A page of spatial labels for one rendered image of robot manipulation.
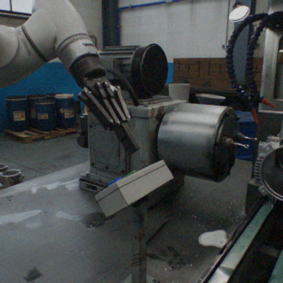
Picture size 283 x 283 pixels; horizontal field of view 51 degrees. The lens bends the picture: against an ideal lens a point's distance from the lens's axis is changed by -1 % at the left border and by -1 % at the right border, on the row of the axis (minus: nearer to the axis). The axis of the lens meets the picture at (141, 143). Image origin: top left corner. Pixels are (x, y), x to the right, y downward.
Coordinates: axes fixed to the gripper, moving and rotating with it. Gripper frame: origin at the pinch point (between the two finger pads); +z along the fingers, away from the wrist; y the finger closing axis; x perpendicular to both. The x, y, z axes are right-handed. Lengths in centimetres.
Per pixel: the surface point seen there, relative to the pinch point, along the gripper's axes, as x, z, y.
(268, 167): -10.2, 24.9, 38.8
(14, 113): 392, -219, 241
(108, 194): -0.5, 9.4, -13.6
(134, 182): -3.4, 9.7, -9.0
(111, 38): 325, -350, 541
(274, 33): -29, -11, 62
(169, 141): 8.5, 2.8, 27.9
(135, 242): 7.5, 20.8, -6.4
